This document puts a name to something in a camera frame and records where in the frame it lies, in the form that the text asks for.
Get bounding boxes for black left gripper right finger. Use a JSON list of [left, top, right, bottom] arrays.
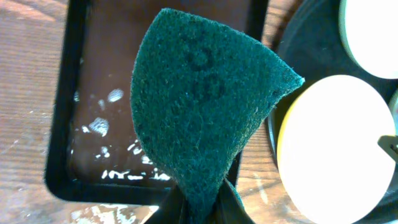
[[214, 179, 254, 224]]

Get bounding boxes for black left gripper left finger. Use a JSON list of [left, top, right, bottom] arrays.
[[145, 185, 187, 224]]

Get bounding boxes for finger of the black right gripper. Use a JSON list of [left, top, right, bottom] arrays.
[[377, 135, 398, 162]]

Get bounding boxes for yellow plate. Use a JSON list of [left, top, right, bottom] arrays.
[[277, 75, 396, 223]]

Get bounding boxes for small green plate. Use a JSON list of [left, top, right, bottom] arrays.
[[338, 0, 397, 79]]

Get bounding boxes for green yellow sponge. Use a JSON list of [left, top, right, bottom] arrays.
[[131, 8, 304, 223]]

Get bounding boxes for rectangular black water tray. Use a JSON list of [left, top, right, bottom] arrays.
[[45, 0, 267, 205]]

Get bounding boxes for round black tray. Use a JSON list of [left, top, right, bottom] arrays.
[[266, 0, 398, 224]]

